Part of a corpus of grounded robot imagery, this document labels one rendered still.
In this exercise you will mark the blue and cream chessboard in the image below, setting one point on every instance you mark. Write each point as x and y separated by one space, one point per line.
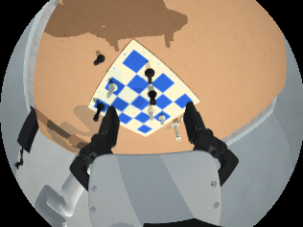
131 99

